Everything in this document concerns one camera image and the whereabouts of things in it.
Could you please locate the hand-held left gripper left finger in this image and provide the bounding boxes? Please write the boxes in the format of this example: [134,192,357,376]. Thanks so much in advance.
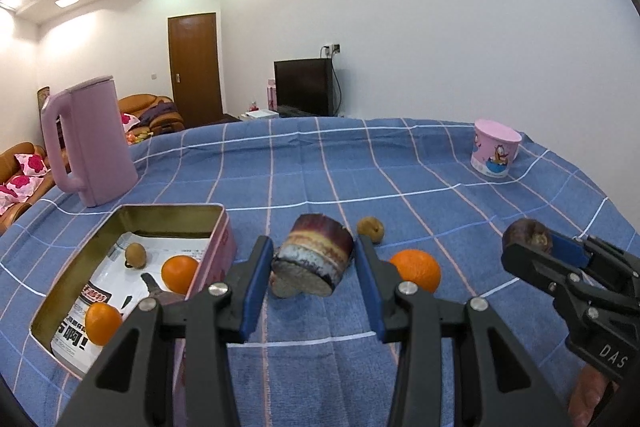
[57,235,275,427]

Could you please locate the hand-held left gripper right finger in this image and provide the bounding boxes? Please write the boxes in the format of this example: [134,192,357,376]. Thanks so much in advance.
[352,235,571,427]

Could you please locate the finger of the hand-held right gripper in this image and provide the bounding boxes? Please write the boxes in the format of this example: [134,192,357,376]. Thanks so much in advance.
[552,234,640,303]
[501,243,608,343]

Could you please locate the orange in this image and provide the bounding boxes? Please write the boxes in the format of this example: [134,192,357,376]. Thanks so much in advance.
[389,249,442,294]
[84,303,123,347]
[161,255,200,295]

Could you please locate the brown longan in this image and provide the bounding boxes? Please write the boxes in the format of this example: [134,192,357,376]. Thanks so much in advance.
[124,243,148,269]
[356,217,386,245]

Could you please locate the purple sugarcane piece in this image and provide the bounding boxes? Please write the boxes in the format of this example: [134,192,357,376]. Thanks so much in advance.
[270,213,356,299]

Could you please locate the pink metal tin box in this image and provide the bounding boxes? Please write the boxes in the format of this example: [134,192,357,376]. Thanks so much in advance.
[29,203,238,380]

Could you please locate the person's right hand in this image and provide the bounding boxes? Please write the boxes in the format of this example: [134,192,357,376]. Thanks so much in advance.
[567,367,618,427]

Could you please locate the pink cartoon cup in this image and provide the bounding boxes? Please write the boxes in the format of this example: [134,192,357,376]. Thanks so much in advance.
[470,118,522,179]

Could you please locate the blue plaid tablecloth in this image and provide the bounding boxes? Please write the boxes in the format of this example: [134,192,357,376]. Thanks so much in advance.
[0,116,636,427]

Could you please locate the printed paper leaflet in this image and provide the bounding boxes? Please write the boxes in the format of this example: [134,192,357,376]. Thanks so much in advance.
[50,232,211,378]

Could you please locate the white television cabinet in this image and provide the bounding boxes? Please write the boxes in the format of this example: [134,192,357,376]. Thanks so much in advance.
[240,107,281,122]

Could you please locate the black television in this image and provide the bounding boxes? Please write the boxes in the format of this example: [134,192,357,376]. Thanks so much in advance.
[273,58,335,118]

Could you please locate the pink electric kettle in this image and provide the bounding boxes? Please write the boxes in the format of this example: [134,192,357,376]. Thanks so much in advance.
[40,75,139,208]

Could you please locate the small brown leather sofa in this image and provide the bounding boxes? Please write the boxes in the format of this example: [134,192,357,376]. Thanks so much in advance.
[117,94,186,140]

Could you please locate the brown wooden door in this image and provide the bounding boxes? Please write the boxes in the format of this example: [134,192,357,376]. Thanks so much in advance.
[167,12,223,128]

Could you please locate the long brown leather sofa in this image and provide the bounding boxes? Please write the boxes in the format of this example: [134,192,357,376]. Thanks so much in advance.
[0,142,58,235]

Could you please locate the pink floral cushion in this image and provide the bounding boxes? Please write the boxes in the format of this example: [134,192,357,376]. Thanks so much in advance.
[15,153,47,176]
[0,174,38,202]

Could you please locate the black power cable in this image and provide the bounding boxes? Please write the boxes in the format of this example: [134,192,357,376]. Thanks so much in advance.
[331,56,346,116]

